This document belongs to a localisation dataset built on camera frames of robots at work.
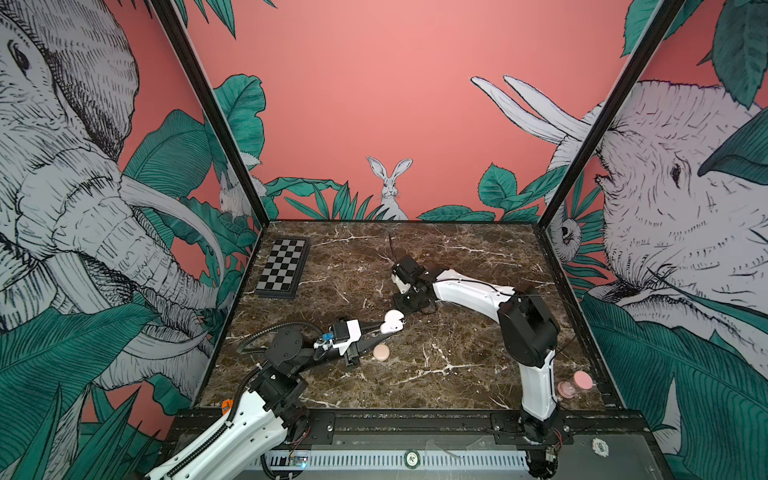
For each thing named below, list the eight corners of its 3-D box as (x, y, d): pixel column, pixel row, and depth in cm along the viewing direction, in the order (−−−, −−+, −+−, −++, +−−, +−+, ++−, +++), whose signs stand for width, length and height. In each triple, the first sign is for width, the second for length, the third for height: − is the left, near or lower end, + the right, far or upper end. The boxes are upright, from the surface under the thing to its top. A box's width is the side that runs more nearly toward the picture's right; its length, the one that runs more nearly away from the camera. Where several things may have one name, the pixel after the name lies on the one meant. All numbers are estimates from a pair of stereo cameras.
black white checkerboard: (259, 298, 100) (254, 292, 97) (277, 244, 116) (274, 237, 112) (297, 298, 100) (294, 292, 97) (310, 244, 116) (308, 237, 113)
